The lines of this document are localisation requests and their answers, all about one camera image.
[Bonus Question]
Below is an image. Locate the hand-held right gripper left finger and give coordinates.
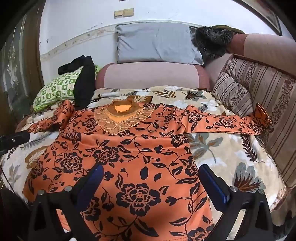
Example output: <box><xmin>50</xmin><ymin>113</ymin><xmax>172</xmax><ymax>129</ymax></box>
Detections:
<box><xmin>28</xmin><ymin>163</ymin><xmax>105</xmax><ymax>241</ymax></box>

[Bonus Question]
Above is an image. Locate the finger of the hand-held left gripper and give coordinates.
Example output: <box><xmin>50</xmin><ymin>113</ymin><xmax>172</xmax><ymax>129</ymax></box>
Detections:
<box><xmin>0</xmin><ymin>132</ymin><xmax>31</xmax><ymax>152</ymax></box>

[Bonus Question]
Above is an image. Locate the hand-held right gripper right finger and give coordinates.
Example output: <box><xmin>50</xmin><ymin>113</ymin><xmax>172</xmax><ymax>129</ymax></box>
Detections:
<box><xmin>198</xmin><ymin>164</ymin><xmax>275</xmax><ymax>241</ymax></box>

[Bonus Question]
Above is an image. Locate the orange floral shirt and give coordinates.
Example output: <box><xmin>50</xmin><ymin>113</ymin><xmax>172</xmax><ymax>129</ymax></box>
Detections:
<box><xmin>22</xmin><ymin>98</ymin><xmax>273</xmax><ymax>241</ymax></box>

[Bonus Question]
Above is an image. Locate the beige leaf print blanket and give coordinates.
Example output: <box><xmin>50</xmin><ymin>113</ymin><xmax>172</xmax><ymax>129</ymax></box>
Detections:
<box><xmin>0</xmin><ymin>86</ymin><xmax>287</xmax><ymax>232</ymax></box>

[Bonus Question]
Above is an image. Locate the green patterned pillow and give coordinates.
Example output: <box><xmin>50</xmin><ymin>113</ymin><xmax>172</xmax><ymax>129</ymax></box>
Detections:
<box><xmin>32</xmin><ymin>65</ymin><xmax>102</xmax><ymax>112</ymax></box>

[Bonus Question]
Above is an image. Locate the wooden glass door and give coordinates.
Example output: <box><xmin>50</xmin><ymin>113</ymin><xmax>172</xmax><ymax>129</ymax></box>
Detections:
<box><xmin>0</xmin><ymin>5</ymin><xmax>45</xmax><ymax>133</ymax></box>

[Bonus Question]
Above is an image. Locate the black cloth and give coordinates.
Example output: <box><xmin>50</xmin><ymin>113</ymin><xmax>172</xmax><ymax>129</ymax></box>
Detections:
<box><xmin>58</xmin><ymin>55</ymin><xmax>96</xmax><ymax>108</ymax></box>

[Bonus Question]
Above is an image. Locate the striped brown cushion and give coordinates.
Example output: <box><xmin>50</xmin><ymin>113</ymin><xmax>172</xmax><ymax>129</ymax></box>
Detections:
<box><xmin>211</xmin><ymin>72</ymin><xmax>254</xmax><ymax>118</ymax></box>

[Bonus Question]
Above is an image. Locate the striped sofa backrest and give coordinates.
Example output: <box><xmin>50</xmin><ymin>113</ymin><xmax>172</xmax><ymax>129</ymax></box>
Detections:
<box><xmin>205</xmin><ymin>34</ymin><xmax>296</xmax><ymax>189</ymax></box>

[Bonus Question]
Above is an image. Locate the dark furry cloth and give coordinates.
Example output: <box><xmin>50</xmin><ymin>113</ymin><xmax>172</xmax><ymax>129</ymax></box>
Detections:
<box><xmin>191</xmin><ymin>26</ymin><xmax>235</xmax><ymax>62</ymax></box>

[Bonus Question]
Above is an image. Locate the grey pillow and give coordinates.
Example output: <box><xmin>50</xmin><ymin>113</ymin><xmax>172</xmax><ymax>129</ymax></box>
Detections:
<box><xmin>115</xmin><ymin>22</ymin><xmax>204</xmax><ymax>65</ymax></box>

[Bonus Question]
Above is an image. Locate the olive green cloth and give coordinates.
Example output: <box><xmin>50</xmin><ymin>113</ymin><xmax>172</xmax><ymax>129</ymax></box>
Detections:
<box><xmin>213</xmin><ymin>24</ymin><xmax>245</xmax><ymax>34</ymax></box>

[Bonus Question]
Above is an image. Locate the framed wall picture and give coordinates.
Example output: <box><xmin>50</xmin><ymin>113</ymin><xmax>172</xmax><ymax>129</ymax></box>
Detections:
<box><xmin>240</xmin><ymin>0</ymin><xmax>283</xmax><ymax>37</ymax></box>

